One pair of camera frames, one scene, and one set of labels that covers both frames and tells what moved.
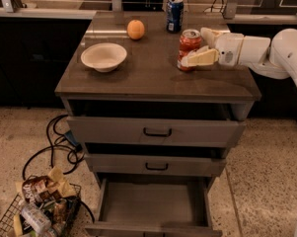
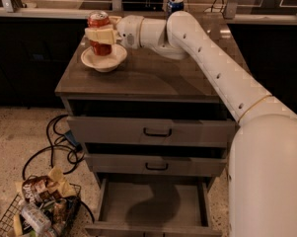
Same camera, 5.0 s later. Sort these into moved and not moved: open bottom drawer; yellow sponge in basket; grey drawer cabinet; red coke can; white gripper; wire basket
Moved: red coke can; white gripper
Not moved: wire basket; open bottom drawer; grey drawer cabinet; yellow sponge in basket
